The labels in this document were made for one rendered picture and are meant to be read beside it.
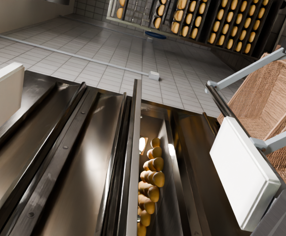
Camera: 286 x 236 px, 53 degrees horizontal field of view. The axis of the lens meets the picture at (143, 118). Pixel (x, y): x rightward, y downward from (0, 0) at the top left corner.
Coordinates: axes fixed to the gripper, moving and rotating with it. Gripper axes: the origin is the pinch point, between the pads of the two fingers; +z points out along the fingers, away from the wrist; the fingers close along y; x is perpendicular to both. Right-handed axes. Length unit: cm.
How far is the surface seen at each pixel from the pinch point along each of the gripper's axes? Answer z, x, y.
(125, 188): 46, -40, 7
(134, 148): 68, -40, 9
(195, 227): 53, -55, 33
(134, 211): 38, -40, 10
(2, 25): 238, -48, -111
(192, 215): 58, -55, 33
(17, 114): 99, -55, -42
